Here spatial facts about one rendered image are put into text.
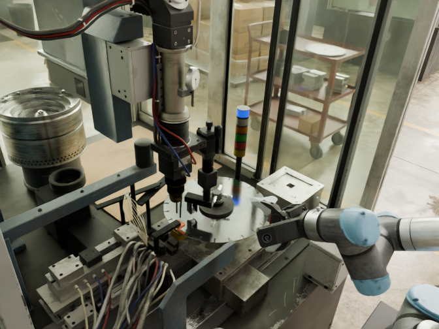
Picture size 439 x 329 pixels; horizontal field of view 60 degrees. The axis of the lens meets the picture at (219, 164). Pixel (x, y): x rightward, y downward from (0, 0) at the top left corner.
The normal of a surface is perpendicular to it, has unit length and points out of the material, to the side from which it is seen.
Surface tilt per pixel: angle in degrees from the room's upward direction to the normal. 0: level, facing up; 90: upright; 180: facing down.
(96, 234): 0
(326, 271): 90
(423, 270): 0
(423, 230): 54
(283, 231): 63
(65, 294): 90
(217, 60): 90
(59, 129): 90
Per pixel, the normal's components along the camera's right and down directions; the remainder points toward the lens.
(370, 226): 0.51, -0.11
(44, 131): 0.43, 0.49
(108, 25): -0.57, -0.13
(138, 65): 0.73, 0.39
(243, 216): 0.04, -0.85
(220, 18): -0.69, 0.36
